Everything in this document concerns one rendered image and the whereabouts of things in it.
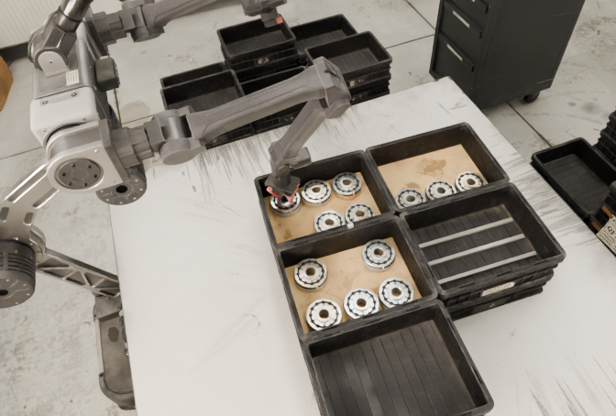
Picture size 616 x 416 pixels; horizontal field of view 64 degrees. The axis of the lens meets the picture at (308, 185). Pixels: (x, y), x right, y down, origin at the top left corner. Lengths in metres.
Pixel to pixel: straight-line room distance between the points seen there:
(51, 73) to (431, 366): 1.20
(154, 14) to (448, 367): 1.25
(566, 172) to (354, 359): 1.67
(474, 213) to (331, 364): 0.69
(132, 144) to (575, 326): 1.38
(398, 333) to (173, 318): 0.73
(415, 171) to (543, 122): 1.69
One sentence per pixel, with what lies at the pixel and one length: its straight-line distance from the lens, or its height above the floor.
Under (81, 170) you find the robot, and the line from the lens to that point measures 1.11.
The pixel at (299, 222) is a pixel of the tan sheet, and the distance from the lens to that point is 1.66.
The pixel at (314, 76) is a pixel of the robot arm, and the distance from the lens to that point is 1.08.
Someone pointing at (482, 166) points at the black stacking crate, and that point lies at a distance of 1.82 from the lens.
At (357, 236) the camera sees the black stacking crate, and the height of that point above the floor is 0.89.
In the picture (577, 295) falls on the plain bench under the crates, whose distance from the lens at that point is 1.82.
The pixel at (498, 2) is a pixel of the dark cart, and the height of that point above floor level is 0.86.
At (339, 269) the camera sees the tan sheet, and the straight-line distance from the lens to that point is 1.55.
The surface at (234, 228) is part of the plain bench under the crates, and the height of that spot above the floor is 0.70.
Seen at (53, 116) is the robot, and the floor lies 1.53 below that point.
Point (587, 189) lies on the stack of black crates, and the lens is 2.71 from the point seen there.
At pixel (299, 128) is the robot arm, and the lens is 1.29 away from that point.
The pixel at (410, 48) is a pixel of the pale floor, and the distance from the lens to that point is 3.82.
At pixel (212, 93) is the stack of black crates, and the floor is 0.49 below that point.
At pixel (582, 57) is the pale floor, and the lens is 4.00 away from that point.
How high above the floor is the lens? 2.18
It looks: 50 degrees down
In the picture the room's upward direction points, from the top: 6 degrees counter-clockwise
